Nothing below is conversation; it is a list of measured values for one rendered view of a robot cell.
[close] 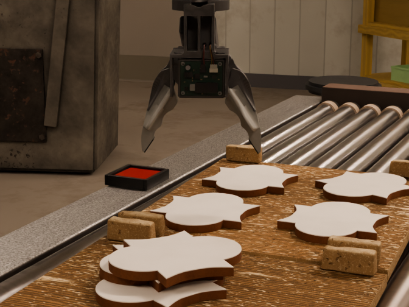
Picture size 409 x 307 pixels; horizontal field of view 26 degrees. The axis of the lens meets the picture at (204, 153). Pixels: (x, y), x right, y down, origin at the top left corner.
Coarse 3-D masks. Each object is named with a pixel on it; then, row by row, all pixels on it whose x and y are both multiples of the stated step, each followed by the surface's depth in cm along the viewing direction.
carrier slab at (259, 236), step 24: (216, 168) 141; (288, 168) 141; (312, 168) 141; (192, 192) 128; (216, 192) 128; (288, 192) 128; (312, 192) 128; (264, 216) 117; (288, 216) 117; (408, 216) 117; (240, 240) 108; (264, 240) 108; (288, 240) 108; (384, 240) 108; (408, 240) 112; (384, 264) 100
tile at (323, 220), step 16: (304, 208) 117; (320, 208) 117; (336, 208) 117; (352, 208) 117; (288, 224) 112; (304, 224) 110; (320, 224) 110; (336, 224) 110; (352, 224) 110; (368, 224) 110; (384, 224) 114; (304, 240) 108; (320, 240) 107
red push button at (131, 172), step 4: (128, 168) 144; (132, 168) 144; (136, 168) 144; (120, 172) 141; (124, 172) 141; (128, 172) 141; (132, 172) 141; (136, 172) 141; (140, 172) 141; (144, 172) 141; (148, 172) 141; (152, 172) 141; (156, 172) 141; (128, 176) 139; (132, 176) 139; (136, 176) 139; (140, 176) 139; (144, 176) 139; (148, 176) 139
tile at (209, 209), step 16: (160, 208) 117; (176, 208) 117; (192, 208) 117; (208, 208) 117; (224, 208) 117; (240, 208) 117; (256, 208) 118; (176, 224) 111; (192, 224) 110; (208, 224) 111; (224, 224) 113; (240, 224) 112
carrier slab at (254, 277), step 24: (72, 264) 100; (96, 264) 100; (240, 264) 100; (264, 264) 100; (288, 264) 100; (312, 264) 100; (24, 288) 93; (48, 288) 93; (72, 288) 93; (240, 288) 93; (264, 288) 93; (288, 288) 93; (312, 288) 93; (336, 288) 93; (360, 288) 93; (384, 288) 96
